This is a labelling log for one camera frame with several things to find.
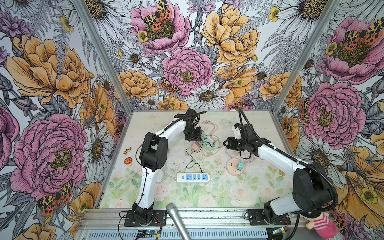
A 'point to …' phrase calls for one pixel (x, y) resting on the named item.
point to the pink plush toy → (325, 227)
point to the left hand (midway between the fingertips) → (200, 142)
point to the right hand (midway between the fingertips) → (226, 147)
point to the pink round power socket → (231, 166)
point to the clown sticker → (127, 150)
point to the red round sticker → (128, 160)
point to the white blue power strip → (192, 177)
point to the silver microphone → (172, 208)
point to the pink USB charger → (194, 146)
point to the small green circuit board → (151, 232)
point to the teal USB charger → (240, 165)
